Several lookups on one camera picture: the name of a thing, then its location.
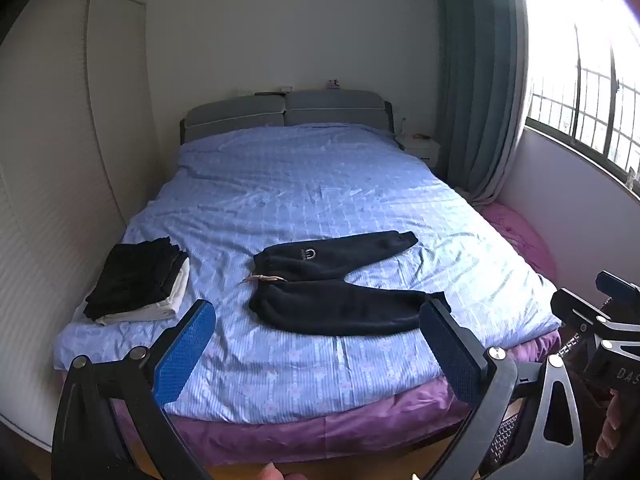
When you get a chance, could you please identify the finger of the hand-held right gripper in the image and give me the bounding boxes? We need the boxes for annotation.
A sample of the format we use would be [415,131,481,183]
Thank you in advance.
[550,287,610,332]
[596,270,640,307]

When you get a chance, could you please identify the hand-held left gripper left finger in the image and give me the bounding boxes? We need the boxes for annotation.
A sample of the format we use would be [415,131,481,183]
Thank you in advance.
[51,299,217,480]

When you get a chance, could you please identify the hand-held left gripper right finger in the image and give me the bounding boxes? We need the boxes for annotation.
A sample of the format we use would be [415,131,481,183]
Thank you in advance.
[419,298,585,480]

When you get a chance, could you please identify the black pants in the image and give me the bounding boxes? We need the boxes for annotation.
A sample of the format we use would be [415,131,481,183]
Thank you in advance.
[242,230,447,337]

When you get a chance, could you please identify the person's right hand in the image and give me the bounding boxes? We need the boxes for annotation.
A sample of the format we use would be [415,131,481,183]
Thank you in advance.
[596,393,624,459]

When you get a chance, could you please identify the pink blanket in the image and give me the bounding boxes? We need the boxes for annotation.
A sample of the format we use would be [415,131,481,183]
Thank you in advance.
[479,202,558,286]

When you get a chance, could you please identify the folded black clothes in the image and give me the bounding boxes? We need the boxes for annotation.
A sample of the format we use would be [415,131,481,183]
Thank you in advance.
[84,240,187,322]

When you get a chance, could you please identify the black mesh object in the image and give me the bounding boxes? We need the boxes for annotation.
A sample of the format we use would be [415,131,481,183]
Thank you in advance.
[487,332,583,468]

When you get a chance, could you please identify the white nightstand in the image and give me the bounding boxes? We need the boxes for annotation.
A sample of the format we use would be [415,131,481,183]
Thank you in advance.
[395,132,442,168]

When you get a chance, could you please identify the white wardrobe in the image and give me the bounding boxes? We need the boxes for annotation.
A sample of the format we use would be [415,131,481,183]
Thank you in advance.
[0,0,167,453]

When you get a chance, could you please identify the barred window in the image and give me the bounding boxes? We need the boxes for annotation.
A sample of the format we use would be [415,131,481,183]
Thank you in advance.
[522,0,640,192]

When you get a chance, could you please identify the teal curtain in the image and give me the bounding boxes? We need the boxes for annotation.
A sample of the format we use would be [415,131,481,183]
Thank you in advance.
[434,0,531,206]

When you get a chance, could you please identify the grey padded headboard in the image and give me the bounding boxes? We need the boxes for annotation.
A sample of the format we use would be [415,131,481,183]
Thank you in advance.
[180,89,397,147]

